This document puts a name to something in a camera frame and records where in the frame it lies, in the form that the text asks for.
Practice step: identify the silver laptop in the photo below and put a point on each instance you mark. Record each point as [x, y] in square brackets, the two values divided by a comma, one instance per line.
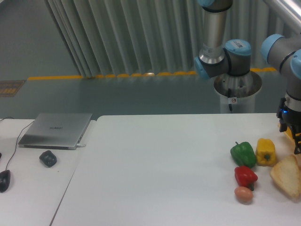
[56, 131]

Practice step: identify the black computer mouse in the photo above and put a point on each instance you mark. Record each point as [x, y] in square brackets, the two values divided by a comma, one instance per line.
[4, 180]

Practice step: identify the triangular toasted bread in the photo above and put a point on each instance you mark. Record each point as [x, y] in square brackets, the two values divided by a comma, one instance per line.
[286, 175]

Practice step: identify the yellow bell pepper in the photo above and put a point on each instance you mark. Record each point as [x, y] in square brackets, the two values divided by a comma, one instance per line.
[266, 152]

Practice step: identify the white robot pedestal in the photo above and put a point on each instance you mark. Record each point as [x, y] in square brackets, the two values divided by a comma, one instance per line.
[237, 94]

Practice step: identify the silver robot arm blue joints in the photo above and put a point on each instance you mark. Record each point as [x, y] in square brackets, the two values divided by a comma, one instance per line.
[234, 57]

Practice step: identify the brown egg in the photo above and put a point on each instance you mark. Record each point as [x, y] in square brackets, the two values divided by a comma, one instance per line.
[244, 194]

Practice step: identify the red bell pepper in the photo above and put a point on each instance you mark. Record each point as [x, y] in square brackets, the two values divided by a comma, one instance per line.
[245, 177]

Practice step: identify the green bell pepper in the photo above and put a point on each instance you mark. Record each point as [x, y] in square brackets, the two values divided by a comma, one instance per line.
[243, 154]

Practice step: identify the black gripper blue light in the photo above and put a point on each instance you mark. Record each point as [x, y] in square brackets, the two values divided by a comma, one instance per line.
[288, 116]

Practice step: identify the small black folded object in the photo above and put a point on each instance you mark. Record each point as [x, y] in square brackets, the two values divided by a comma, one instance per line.
[48, 159]

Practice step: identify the yellow plastic basket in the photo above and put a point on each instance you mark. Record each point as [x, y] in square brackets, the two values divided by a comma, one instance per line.
[288, 134]

